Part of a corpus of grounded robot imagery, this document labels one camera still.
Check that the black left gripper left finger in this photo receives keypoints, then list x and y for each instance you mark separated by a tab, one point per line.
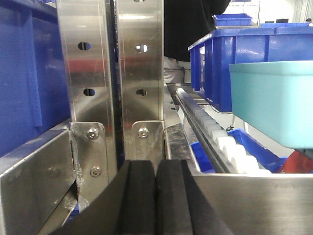
125	207

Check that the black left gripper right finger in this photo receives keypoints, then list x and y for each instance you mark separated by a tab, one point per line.
181	207

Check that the light blue plastic bin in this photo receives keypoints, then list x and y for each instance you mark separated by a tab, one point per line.
276	98

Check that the white roller conveyor track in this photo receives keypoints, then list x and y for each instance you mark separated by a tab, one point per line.
221	148

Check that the blue bin on lower shelf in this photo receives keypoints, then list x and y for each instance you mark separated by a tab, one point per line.
265	157

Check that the red snack package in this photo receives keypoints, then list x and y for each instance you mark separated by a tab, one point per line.
297	163

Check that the blue crate on left shelf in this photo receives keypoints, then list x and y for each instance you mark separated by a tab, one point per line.
33	82

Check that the person in black shirt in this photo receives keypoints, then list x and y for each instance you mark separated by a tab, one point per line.
185	22

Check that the distant blue crate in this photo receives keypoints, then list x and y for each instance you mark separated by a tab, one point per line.
241	19

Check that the stainless steel rack frame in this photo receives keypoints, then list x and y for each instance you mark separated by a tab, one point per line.
121	110

